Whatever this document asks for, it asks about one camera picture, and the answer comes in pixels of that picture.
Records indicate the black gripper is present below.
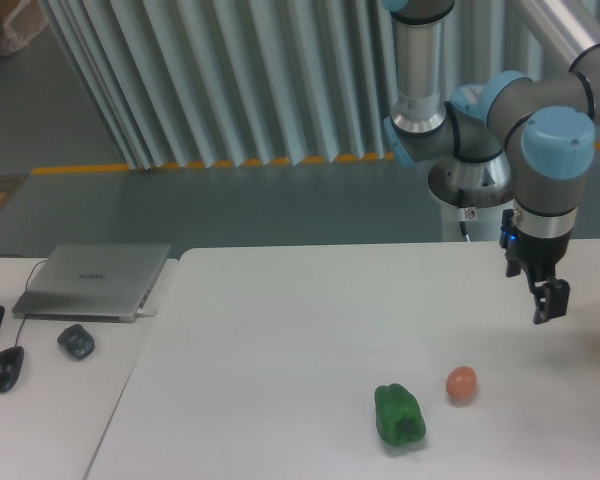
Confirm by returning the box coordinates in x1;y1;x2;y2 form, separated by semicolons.
499;207;577;325

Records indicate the black computer mouse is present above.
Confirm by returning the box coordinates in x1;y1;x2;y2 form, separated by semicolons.
0;345;25;393

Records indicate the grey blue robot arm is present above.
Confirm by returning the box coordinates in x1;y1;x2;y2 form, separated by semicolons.
384;1;600;324

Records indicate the green bell pepper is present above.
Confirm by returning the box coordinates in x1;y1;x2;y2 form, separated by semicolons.
374;383;426;447

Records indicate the brown egg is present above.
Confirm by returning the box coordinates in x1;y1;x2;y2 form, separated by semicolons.
445;366;477;402

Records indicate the corrugated grey partition screen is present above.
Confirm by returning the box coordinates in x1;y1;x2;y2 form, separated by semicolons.
37;0;600;171

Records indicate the dark grey earbuds case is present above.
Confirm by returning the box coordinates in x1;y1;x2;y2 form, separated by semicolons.
57;324;96;361

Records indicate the silver closed laptop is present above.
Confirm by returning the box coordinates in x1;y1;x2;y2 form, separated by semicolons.
12;244;170;323

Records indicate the cardboard box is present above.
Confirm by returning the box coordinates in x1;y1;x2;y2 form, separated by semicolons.
0;0;48;57

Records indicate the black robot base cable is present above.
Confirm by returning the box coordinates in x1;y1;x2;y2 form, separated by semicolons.
456;188;476;244

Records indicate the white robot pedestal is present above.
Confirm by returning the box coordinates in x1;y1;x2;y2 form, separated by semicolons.
427;152;516;244

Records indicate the black mouse cable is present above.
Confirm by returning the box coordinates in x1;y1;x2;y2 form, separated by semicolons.
0;253;49;349

